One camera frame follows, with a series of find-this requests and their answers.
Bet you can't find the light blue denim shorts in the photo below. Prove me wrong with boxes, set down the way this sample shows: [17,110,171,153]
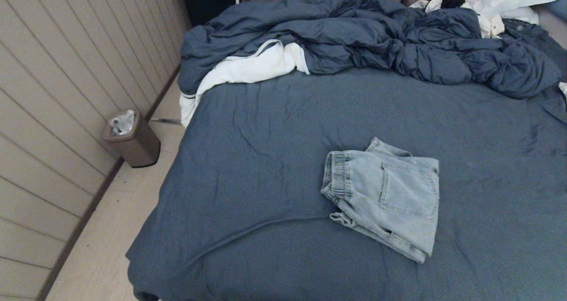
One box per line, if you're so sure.
[321,137,440,265]

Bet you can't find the dark blue bed sheet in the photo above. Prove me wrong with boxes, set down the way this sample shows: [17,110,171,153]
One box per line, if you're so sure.
[125,66,567,301]

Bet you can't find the crumpled dark blue duvet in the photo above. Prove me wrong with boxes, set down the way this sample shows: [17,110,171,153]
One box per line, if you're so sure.
[177,0,563,100]

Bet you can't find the brown metal trash bin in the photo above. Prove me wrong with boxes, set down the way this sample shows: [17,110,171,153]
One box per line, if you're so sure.
[102,110,161,168]

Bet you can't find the cream button shirt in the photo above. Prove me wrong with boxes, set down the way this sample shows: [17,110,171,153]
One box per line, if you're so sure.
[408,0,505,39]

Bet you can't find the dark blue denim jacket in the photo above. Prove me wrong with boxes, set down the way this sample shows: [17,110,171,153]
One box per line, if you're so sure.
[503,18,567,80]

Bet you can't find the blue pillow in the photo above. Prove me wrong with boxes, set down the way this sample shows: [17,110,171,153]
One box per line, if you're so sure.
[547,0,567,22]

